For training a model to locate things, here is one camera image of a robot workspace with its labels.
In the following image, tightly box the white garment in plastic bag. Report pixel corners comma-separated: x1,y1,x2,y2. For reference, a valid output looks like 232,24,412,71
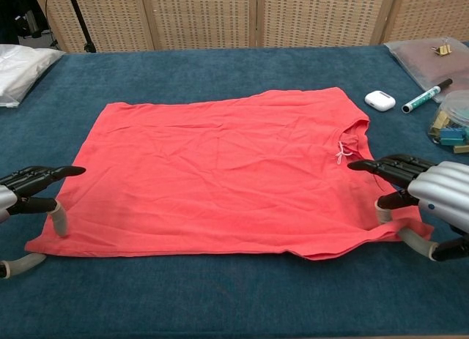
0,43,67,109

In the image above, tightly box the maroon garment in plastic bag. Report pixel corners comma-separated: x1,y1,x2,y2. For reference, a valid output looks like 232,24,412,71
383,37,469,104

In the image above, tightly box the black tripod stand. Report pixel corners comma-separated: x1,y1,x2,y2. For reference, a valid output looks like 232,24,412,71
64,0,97,53

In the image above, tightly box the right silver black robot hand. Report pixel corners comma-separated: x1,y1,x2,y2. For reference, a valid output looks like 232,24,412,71
347,154,469,263

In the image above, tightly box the red cloth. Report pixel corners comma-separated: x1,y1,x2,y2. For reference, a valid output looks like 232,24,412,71
24,86,435,261

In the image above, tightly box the clear tub of binder clips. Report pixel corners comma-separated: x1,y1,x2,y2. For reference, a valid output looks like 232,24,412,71
426,89,469,155

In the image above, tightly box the green white marker pen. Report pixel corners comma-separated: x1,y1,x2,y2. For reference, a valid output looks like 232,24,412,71
401,78,454,114

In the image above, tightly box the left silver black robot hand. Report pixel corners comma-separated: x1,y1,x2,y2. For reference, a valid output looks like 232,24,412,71
0,165,87,280

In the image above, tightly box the blue carpet table cover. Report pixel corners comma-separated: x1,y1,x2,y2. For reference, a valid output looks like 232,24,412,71
0,42,469,339

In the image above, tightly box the white earbuds case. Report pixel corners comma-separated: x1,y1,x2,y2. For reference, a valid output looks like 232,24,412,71
363,90,397,112

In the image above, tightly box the white tag string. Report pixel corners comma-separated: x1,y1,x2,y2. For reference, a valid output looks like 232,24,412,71
335,141,353,167

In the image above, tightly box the woven rattan folding screen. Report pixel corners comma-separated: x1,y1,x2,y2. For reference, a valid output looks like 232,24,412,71
31,0,469,53

